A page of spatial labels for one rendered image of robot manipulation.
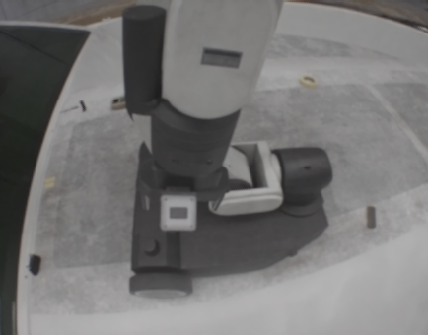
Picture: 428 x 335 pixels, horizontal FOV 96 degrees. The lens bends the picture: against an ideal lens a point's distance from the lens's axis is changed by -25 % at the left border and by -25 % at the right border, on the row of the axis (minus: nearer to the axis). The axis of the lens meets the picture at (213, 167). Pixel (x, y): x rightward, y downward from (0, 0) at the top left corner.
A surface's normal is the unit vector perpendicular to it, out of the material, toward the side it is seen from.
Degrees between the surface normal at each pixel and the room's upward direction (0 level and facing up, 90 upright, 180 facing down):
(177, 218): 32
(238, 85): 90
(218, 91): 90
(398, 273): 12
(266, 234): 0
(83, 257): 0
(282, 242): 0
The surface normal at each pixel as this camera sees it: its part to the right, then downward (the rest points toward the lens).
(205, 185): 0.09, 0.80
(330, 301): 0.01, -0.46
